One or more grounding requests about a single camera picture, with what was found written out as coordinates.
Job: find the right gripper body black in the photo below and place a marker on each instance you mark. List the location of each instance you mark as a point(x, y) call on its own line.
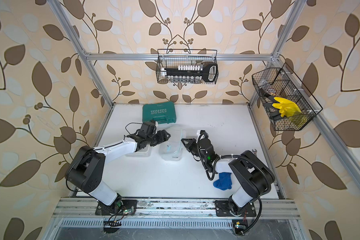
point(203, 158)

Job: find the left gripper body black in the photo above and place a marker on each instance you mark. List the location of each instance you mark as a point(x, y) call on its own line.
point(148, 139)

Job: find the clear lunch box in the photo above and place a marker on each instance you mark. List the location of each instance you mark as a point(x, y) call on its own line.
point(143, 153)
point(172, 149)

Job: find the blue cleaning cloth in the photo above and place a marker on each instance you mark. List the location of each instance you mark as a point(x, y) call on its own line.
point(224, 182)

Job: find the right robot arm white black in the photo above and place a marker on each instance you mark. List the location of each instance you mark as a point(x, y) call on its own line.
point(254, 177)

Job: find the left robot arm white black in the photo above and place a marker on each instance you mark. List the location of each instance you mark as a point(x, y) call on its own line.
point(86, 170)

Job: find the green plastic tool case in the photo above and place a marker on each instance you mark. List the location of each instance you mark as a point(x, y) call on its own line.
point(162, 113)

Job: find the black socket set holder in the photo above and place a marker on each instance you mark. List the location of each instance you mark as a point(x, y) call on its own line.
point(203, 72)

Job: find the yellow rubber glove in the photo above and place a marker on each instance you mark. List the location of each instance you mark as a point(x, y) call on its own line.
point(286, 107)

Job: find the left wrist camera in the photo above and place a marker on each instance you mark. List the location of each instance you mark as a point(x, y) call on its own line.
point(151, 126)

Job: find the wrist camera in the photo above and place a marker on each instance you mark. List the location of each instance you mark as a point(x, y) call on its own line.
point(202, 134)
point(151, 126)

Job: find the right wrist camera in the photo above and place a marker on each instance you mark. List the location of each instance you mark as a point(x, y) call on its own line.
point(202, 134)

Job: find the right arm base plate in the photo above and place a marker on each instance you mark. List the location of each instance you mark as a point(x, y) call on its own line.
point(227, 208)

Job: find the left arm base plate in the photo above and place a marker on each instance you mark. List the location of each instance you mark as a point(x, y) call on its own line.
point(119, 207)

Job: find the black wire basket back wall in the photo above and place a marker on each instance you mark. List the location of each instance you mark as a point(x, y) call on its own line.
point(175, 57)

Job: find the black wire basket wall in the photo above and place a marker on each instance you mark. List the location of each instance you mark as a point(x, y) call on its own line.
point(175, 57)
point(279, 83)

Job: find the black handled pliers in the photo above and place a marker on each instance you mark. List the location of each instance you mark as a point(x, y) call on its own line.
point(271, 105)

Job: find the black wire basket right wall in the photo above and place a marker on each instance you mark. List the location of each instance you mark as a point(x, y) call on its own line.
point(279, 83)

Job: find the aluminium front rail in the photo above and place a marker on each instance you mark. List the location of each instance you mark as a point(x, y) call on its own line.
point(167, 208)

